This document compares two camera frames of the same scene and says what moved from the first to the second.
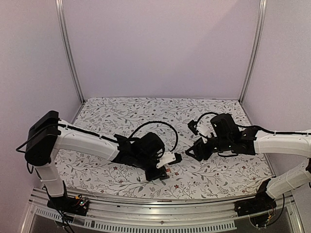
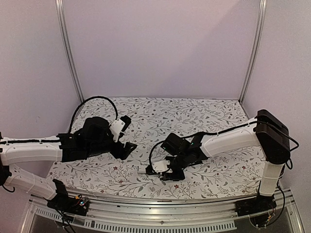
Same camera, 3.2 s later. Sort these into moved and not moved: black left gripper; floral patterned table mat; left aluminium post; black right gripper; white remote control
Moved: black right gripper; white remote control; black left gripper
Not moved: floral patterned table mat; left aluminium post
